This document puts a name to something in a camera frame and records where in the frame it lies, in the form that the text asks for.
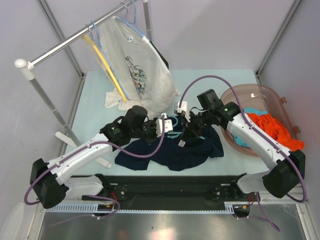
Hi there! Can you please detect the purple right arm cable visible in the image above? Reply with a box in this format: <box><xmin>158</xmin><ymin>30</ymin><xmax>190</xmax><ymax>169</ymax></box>
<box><xmin>179</xmin><ymin>75</ymin><xmax>308</xmax><ymax>203</ymax></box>

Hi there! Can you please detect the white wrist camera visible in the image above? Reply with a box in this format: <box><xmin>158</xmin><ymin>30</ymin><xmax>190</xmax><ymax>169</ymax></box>
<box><xmin>174</xmin><ymin>101</ymin><xmax>191</xmax><ymax>123</ymax></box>
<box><xmin>155</xmin><ymin>113</ymin><xmax>174</xmax><ymax>137</ymax></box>

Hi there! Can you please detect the turquoise garment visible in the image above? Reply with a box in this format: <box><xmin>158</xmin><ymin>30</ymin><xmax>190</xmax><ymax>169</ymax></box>
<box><xmin>232</xmin><ymin>107</ymin><xmax>268</xmax><ymax>148</ymax></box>

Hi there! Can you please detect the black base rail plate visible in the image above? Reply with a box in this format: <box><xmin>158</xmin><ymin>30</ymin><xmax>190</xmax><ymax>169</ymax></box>
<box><xmin>96</xmin><ymin>173</ymin><xmax>257</xmax><ymax>212</ymax></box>

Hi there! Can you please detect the light blue hanger with shirt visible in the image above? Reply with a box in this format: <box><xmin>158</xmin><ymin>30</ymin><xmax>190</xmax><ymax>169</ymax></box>
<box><xmin>115</xmin><ymin>0</ymin><xmax>148</xmax><ymax>39</ymax></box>

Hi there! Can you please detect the orange garment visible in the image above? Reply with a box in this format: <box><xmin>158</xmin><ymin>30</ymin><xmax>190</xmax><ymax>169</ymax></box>
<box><xmin>247</xmin><ymin>113</ymin><xmax>305</xmax><ymax>151</ymax></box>

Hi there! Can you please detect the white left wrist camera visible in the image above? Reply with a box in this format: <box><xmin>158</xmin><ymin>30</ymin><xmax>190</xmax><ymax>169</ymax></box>
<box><xmin>155</xmin><ymin>113</ymin><xmax>174</xmax><ymax>137</ymax></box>

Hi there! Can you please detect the white printed t-shirt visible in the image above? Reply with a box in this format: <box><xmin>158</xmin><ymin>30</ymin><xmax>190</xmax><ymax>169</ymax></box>
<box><xmin>99</xmin><ymin>16</ymin><xmax>179</xmax><ymax>118</ymax></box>

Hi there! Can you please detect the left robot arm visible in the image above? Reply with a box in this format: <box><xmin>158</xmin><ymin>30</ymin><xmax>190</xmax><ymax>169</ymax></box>
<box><xmin>23</xmin><ymin>105</ymin><xmax>166</xmax><ymax>209</ymax></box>

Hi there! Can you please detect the navy blue t-shirt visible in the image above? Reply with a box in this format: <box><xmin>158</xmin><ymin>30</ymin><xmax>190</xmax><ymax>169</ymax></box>
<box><xmin>114</xmin><ymin>117</ymin><xmax>225</xmax><ymax>172</ymax></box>

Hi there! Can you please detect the silver clothes rack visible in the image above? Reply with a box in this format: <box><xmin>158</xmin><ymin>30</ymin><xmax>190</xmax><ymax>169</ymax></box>
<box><xmin>13</xmin><ymin>0</ymin><xmax>153</xmax><ymax>168</ymax></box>

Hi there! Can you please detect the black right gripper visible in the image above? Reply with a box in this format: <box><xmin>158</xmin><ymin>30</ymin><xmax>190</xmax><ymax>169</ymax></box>
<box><xmin>181</xmin><ymin>109</ymin><xmax>214</xmax><ymax>139</ymax></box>

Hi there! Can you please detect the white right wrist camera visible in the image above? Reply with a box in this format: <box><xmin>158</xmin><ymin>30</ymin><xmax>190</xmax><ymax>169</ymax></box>
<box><xmin>174</xmin><ymin>101</ymin><xmax>191</xmax><ymax>123</ymax></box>

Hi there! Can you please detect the yellow hanger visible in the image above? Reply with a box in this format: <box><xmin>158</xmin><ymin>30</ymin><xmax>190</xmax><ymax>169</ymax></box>
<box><xmin>81</xmin><ymin>34</ymin><xmax>128</xmax><ymax>103</ymax></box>

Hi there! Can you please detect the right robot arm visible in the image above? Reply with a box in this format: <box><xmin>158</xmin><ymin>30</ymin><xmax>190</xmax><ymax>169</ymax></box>
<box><xmin>175</xmin><ymin>89</ymin><xmax>306</xmax><ymax>201</ymax></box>

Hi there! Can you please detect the white slotted cable duct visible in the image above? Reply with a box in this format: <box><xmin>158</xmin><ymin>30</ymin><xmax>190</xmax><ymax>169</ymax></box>
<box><xmin>44</xmin><ymin>201</ymin><xmax>237</xmax><ymax>215</ymax></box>

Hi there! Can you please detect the pink translucent plastic basket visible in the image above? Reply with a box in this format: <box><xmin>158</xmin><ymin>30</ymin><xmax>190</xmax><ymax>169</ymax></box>
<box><xmin>233</xmin><ymin>84</ymin><xmax>300</xmax><ymax>141</ymax></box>

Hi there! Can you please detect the green hanger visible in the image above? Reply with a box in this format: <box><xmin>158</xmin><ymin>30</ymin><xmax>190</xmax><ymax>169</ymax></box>
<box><xmin>166</xmin><ymin>115</ymin><xmax>182</xmax><ymax>139</ymax></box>

